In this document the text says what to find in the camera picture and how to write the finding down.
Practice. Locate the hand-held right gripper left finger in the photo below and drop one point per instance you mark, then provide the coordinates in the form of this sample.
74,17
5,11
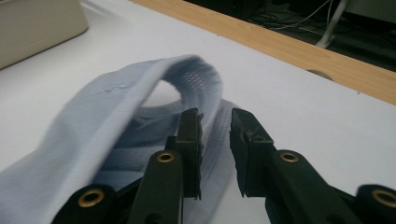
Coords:
186,149

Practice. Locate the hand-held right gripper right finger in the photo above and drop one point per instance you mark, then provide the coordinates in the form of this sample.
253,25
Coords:
252,155

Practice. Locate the light blue tank top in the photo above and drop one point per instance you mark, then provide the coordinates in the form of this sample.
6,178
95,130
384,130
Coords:
81,133

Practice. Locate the beige plastic basket grey rim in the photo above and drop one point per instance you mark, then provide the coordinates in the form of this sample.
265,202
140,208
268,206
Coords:
37,28

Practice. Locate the grey metal desk frame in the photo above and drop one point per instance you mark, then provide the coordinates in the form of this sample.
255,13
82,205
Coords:
331,28

